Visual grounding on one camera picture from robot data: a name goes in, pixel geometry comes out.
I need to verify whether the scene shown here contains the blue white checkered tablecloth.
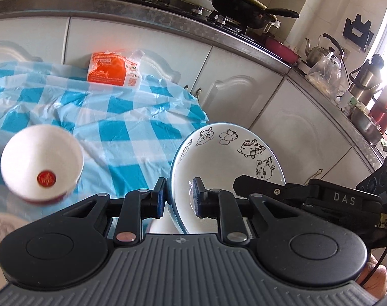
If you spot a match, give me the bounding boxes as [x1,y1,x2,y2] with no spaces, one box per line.
[0,61,208,221]

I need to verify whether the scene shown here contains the red thermos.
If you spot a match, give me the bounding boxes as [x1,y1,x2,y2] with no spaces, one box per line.
[369,86,387,134]

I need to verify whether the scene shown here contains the blue cartoon bowl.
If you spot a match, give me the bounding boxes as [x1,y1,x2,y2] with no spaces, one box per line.
[168,122,285,234]

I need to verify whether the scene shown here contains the red white bowl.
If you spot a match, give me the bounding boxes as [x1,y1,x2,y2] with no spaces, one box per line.
[0,124,84,204]

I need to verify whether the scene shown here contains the steel thermos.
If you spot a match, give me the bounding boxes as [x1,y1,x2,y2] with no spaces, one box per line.
[348,54,384,105]

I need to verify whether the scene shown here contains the steel bowl on counter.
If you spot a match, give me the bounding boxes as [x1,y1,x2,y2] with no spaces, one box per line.
[350,107,382,146]

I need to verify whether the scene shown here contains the steel kettle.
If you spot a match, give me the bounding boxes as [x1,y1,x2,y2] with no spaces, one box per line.
[305,33,345,68]

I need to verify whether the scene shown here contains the white bowl pink flowers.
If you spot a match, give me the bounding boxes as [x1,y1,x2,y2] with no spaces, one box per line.
[0,213,25,242]

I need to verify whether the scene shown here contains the red basin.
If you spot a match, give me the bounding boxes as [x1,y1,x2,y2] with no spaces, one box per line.
[265,37,299,65]

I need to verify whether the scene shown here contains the orange plastic package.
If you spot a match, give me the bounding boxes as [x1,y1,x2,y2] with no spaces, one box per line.
[86,50,144,90]

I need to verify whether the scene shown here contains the black wok with lid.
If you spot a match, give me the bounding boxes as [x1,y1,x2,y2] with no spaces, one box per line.
[211,0,299,29]

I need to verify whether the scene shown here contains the person's right hand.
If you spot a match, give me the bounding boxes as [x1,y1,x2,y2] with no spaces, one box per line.
[356,255,387,299]

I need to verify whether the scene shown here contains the black wall holder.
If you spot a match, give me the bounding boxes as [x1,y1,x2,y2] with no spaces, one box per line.
[343,14,374,52]

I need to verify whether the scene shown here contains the clear plastic bag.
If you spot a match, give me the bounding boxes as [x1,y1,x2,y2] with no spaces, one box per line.
[306,52,342,100]

